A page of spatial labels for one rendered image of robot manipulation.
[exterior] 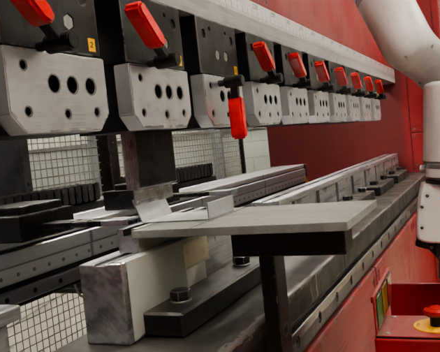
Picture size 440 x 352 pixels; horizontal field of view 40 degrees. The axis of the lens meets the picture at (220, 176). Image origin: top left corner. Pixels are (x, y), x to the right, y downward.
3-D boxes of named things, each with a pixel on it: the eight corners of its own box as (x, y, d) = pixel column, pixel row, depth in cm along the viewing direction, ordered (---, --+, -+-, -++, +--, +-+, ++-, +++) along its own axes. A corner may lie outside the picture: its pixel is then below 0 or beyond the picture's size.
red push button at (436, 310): (451, 334, 90) (449, 310, 90) (423, 333, 92) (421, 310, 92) (452, 325, 94) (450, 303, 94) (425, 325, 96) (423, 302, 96)
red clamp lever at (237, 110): (246, 137, 91) (239, 73, 91) (222, 140, 93) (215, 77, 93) (251, 137, 93) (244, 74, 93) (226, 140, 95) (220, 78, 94)
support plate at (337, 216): (348, 230, 62) (346, 221, 62) (133, 238, 73) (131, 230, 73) (377, 207, 79) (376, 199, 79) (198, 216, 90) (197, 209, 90)
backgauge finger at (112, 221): (111, 239, 78) (107, 201, 78) (-36, 245, 89) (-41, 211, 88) (158, 224, 89) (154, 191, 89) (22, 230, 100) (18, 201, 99)
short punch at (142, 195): (142, 205, 77) (133, 131, 77) (128, 206, 78) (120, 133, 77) (178, 195, 86) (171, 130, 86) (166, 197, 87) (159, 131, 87)
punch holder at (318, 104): (316, 122, 143) (309, 52, 142) (281, 126, 147) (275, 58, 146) (331, 121, 157) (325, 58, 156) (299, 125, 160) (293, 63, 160)
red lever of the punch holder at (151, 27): (145, -4, 67) (182, 58, 74) (114, 3, 69) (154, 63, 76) (141, 6, 66) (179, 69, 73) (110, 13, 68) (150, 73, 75)
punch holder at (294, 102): (290, 123, 125) (282, 43, 124) (252, 128, 129) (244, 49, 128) (310, 122, 139) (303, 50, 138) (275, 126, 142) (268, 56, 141)
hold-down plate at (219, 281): (184, 339, 69) (181, 313, 69) (144, 337, 72) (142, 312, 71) (271, 276, 97) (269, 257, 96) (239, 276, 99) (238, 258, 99)
